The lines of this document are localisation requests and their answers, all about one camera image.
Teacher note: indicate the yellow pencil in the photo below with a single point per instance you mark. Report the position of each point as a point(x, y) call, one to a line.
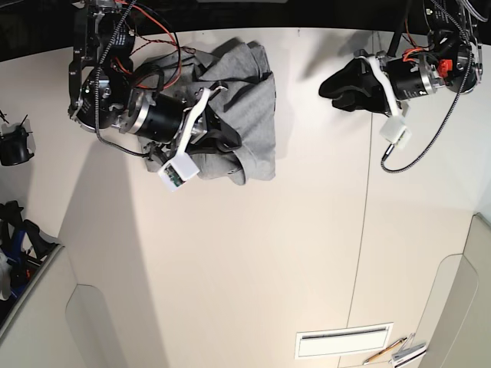
point(379, 354)

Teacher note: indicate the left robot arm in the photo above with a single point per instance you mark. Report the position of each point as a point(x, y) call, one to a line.
point(452, 58)

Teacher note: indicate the white vent plate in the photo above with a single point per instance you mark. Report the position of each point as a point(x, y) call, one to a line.
point(342, 342)

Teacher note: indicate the grey T-shirt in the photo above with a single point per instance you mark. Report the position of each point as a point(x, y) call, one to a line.
point(247, 105)

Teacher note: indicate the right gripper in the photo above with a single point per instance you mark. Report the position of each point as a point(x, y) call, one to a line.
point(209, 134)

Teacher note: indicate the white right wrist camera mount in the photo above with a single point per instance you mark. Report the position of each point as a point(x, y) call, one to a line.
point(180, 168)

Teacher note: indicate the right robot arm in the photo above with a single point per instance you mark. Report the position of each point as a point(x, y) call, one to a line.
point(106, 90)

